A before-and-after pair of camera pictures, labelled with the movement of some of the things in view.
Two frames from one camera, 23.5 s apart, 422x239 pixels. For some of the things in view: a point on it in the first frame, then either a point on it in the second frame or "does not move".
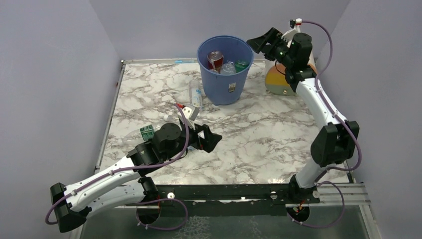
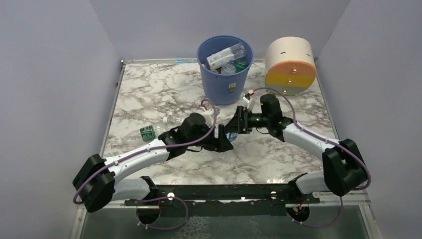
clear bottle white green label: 228,68 does not move
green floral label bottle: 240,65 does not move
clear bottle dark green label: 137,136 does not move
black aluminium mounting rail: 181,200 does not move
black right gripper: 271,43 → 246,119
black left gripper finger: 210,140 → 223,143
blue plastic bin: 222,89 does not move
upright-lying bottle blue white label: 196,94 → 226,55
